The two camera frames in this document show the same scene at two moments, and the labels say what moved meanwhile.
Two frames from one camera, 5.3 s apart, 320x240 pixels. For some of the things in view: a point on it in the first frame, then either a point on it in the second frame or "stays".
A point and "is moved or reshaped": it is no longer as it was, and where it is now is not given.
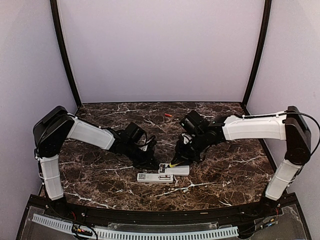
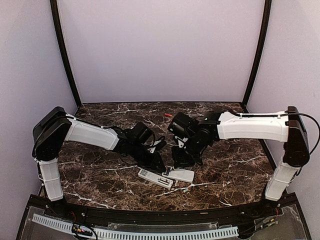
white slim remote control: x=154 y=178 is moved or reshaped
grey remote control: x=165 y=168 is moved or reshaped
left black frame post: x=63 y=49 stays
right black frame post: x=266 y=26 stays
